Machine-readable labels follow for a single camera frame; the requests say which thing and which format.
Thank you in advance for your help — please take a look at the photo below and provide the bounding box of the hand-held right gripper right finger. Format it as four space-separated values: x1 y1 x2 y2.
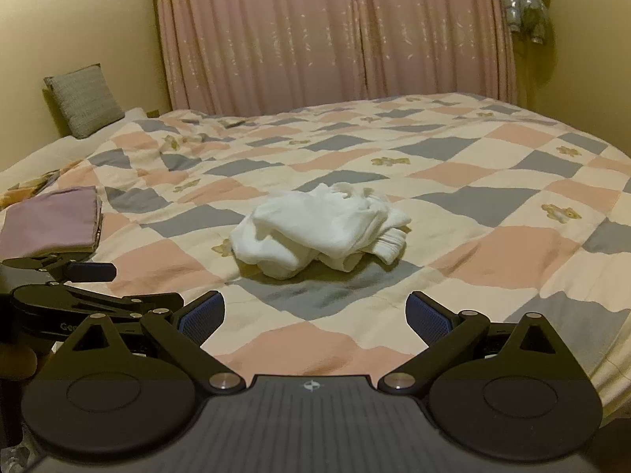
377 292 559 396

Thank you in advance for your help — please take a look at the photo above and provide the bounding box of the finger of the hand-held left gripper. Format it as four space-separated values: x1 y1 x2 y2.
2 251 118 281
11 281 185 325

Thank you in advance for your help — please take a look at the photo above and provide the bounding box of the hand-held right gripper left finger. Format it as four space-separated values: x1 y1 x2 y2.
63 292 245 396

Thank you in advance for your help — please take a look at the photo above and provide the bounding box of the white shirt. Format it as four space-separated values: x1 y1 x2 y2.
230 182 413 279

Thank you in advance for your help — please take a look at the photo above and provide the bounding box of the person's left hand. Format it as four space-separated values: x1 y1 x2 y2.
0 344 39 380

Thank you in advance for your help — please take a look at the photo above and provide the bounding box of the folded purple cloth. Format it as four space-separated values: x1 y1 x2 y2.
0 186 103 259

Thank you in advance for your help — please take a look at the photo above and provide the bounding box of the orange patterned cloth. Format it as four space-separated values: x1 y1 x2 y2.
0 170 66 210

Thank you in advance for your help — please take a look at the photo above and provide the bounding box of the checkered patchwork quilt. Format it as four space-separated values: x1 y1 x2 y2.
0 91 631 405

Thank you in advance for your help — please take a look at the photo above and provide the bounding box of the white bed sheet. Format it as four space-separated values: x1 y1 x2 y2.
0 107 163 183

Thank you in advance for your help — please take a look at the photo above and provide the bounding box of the grey cushion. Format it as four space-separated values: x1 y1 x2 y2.
43 63 126 140

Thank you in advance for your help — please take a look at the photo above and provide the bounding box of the pink curtain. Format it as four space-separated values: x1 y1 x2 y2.
154 0 518 115

